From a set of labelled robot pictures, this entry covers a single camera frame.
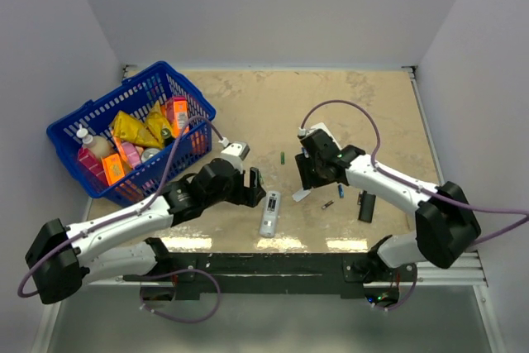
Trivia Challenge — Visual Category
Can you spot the pink round container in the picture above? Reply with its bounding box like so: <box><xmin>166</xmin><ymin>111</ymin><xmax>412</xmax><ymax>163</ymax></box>
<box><xmin>122</xmin><ymin>141</ymin><xmax>141</xmax><ymax>169</ymax></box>

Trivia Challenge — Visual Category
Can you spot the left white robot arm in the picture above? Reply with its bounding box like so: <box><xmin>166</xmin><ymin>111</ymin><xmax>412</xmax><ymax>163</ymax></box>
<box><xmin>26</xmin><ymin>158</ymin><xmax>265</xmax><ymax>304</ymax></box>

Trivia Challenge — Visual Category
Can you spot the blue battery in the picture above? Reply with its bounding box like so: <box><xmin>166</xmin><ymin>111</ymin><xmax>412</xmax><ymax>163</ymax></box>
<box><xmin>337</xmin><ymin>184</ymin><xmax>345</xmax><ymax>198</ymax></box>

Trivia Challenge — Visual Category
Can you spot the blue plastic shopping basket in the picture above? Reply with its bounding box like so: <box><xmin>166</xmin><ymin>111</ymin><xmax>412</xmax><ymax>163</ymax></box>
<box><xmin>46</xmin><ymin>61</ymin><xmax>216</xmax><ymax>207</ymax></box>

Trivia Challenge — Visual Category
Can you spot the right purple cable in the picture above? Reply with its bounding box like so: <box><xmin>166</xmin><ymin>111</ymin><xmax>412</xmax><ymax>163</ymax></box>
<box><xmin>299</xmin><ymin>99</ymin><xmax>529</xmax><ymax>246</ymax></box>

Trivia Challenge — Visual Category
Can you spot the black remote control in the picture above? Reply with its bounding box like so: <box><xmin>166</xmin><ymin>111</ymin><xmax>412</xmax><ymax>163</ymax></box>
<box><xmin>358</xmin><ymin>190</ymin><xmax>376</xmax><ymax>223</ymax></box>

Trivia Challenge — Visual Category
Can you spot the soap pump bottle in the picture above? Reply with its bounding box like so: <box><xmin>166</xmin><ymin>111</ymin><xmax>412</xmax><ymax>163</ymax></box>
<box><xmin>76</xmin><ymin>126</ymin><xmax>114</xmax><ymax>160</ymax></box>

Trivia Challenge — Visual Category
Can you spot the orange juice carton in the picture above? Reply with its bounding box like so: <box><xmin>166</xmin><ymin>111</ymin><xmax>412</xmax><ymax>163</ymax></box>
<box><xmin>167</xmin><ymin>97</ymin><xmax>189</xmax><ymax>137</ymax></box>

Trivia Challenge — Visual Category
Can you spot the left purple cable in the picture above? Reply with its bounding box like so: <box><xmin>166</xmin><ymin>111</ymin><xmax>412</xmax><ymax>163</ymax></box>
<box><xmin>17</xmin><ymin>116</ymin><xmax>228</xmax><ymax>298</ymax></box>

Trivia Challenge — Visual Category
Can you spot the white battery cover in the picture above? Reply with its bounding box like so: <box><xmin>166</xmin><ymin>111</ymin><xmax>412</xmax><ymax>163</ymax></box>
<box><xmin>292</xmin><ymin>189</ymin><xmax>311</xmax><ymax>203</ymax></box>

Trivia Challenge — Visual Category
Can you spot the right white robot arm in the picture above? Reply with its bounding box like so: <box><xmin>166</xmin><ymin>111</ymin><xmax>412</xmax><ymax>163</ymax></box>
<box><xmin>295</xmin><ymin>128</ymin><xmax>481</xmax><ymax>281</ymax></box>

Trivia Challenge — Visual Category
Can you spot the small orange box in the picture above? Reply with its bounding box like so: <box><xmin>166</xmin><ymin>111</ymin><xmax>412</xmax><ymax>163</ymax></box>
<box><xmin>102</xmin><ymin>154</ymin><xmax>126</xmax><ymax>186</ymax></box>

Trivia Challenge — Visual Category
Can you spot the white remote control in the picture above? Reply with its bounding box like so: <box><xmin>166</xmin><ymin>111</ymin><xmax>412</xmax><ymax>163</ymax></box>
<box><xmin>259</xmin><ymin>191</ymin><xmax>282</xmax><ymax>238</ymax></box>

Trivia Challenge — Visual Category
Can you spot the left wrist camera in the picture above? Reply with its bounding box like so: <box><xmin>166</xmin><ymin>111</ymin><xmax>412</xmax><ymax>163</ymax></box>
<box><xmin>221</xmin><ymin>141</ymin><xmax>250</xmax><ymax>165</ymax></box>

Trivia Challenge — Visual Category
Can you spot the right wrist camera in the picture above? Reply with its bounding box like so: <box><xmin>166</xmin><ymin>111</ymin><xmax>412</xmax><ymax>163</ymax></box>
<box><xmin>297</xmin><ymin>127</ymin><xmax>317</xmax><ymax>141</ymax></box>

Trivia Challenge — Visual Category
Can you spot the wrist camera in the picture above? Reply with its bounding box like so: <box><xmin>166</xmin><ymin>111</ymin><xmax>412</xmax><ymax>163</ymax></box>
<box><xmin>297</xmin><ymin>127</ymin><xmax>317</xmax><ymax>141</ymax></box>
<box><xmin>221</xmin><ymin>141</ymin><xmax>250</xmax><ymax>165</ymax></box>

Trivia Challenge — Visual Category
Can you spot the yellow snack bag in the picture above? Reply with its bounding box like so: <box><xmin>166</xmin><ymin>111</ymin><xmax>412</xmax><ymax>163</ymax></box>
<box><xmin>145</xmin><ymin>102</ymin><xmax>172</xmax><ymax>144</ymax></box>
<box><xmin>111</xmin><ymin>111</ymin><xmax>162</xmax><ymax>148</ymax></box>

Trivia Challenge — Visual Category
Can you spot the silver can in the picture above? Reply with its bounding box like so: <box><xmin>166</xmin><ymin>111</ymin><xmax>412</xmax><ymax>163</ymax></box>
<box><xmin>141</xmin><ymin>147</ymin><xmax>160</xmax><ymax>163</ymax></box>

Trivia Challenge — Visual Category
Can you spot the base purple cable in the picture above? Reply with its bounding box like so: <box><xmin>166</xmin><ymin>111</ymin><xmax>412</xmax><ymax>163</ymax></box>
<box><xmin>139</xmin><ymin>261</ymin><xmax>227</xmax><ymax>323</ymax></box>

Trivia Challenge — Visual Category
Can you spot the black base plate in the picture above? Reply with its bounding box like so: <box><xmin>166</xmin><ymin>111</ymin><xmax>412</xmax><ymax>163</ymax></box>
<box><xmin>124</xmin><ymin>253</ymin><xmax>415</xmax><ymax>300</ymax></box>

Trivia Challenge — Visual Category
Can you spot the white remote with display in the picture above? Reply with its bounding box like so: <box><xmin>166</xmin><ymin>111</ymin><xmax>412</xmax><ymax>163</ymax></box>
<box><xmin>309</xmin><ymin>122</ymin><xmax>342</xmax><ymax>150</ymax></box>

